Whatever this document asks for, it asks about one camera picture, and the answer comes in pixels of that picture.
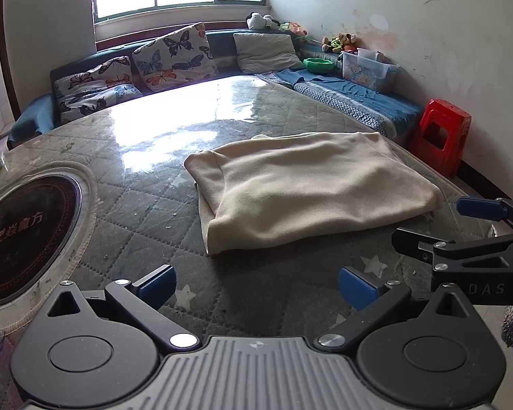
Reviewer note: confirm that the grey plain cushion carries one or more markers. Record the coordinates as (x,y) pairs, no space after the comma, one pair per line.
(265,52)

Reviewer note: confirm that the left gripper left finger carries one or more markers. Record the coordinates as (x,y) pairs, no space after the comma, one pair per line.
(138,303)

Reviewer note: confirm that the red plastic stool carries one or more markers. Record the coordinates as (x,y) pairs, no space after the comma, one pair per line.
(440,136)

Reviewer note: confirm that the cream knit garment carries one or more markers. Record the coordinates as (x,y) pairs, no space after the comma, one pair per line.
(266,191)

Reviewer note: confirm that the upright butterfly print pillow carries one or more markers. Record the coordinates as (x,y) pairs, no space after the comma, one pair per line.
(176,59)

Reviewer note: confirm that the green plastic bowl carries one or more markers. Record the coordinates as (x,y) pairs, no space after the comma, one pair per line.
(319,65)

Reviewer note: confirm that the black white plush toy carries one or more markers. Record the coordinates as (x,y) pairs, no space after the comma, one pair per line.
(256,22)

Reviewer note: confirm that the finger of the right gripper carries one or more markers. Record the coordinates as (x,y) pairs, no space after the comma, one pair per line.
(490,253)
(498,210)

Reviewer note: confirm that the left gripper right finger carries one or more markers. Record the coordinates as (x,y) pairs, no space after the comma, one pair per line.
(375,303)

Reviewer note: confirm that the black round induction cooktop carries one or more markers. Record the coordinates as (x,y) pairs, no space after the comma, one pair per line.
(36,221)

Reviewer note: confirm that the blue sofa blanket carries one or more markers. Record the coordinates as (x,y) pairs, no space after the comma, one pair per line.
(400,110)

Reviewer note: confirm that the small colourful plush toys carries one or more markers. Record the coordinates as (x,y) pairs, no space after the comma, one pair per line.
(343,42)

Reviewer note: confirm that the clear plastic storage box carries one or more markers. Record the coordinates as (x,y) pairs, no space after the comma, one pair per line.
(374,75)

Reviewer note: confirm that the flat butterfly print pillow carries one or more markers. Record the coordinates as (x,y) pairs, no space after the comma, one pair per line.
(84,93)

